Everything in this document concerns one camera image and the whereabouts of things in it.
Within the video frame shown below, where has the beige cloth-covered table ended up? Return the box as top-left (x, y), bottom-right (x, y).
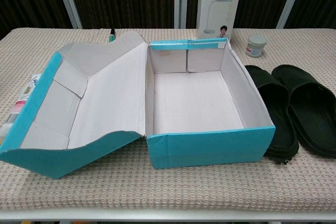
top-left (0, 27), bottom-right (336, 210)

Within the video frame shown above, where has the black slipper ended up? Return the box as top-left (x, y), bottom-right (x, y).
top-left (271, 63), bottom-right (336, 159)
top-left (244, 64), bottom-right (299, 166)

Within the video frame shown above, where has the white lamp carton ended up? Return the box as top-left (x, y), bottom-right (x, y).
top-left (196, 0), bottom-right (244, 41)

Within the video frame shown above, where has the yellow white snack packet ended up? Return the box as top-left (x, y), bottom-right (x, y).
top-left (0, 73), bottom-right (44, 138)

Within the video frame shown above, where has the small grey jar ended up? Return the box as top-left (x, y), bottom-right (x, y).
top-left (246, 35), bottom-right (268, 57)

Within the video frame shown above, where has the light blue shoe box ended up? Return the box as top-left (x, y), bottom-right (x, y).
top-left (0, 31), bottom-right (276, 182)

